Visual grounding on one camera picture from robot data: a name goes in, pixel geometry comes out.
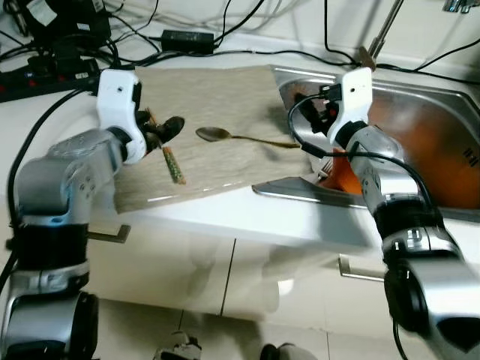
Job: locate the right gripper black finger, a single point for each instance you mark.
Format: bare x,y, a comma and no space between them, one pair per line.
315,124
303,97

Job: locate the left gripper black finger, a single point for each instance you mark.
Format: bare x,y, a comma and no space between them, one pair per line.
161,139
172,123

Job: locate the patterned wooden chopstick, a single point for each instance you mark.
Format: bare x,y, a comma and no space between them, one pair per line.
176,166
172,170

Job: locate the orange bowl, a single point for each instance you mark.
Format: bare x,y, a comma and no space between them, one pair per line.
349,180

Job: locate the orange plate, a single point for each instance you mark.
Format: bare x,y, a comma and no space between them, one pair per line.
435,150

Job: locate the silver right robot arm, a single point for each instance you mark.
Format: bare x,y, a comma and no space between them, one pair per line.
382,169

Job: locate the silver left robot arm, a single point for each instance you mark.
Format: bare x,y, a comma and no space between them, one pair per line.
67,169

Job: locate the stainless steel sink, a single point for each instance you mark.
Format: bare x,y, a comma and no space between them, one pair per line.
300,191

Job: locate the grey wood-look mat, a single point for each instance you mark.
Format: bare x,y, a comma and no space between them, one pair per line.
225,180

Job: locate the black power adapter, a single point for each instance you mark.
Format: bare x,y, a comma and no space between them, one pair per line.
187,41

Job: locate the metal faucet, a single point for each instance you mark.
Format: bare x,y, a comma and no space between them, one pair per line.
379,37

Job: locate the black power strip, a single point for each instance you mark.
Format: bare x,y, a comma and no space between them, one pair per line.
37,84

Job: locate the black device with labels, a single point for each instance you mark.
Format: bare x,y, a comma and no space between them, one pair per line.
67,26

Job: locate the glossy white base cabinet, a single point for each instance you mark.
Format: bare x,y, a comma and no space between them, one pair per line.
187,277

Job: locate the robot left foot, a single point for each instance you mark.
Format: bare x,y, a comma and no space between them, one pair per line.
178,349

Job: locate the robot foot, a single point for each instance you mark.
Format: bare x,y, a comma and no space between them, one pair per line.
289,352
178,349

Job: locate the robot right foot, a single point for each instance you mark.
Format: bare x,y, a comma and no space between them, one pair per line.
289,352

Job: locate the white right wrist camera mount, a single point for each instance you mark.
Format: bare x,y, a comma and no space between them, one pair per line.
356,94

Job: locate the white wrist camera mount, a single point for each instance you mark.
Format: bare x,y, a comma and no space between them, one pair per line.
356,94
116,97

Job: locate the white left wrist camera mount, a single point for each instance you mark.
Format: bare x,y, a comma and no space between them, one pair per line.
116,97

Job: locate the chrome wall valve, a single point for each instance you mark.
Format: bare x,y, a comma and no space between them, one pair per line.
459,6

